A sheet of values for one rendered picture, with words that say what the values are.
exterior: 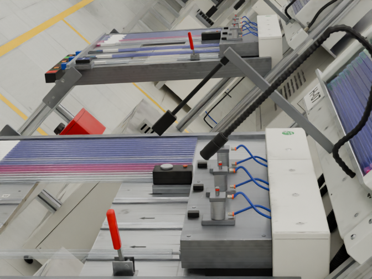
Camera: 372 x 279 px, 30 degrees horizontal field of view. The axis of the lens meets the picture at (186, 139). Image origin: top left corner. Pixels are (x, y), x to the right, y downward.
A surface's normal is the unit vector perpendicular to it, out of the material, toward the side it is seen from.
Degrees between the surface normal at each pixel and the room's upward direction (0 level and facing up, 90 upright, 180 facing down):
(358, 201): 90
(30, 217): 0
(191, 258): 90
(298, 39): 90
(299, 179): 45
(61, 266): 0
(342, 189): 90
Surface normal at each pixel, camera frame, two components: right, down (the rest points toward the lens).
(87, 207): -0.08, 0.32
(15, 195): -0.04, -0.95
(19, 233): 0.67, -0.68
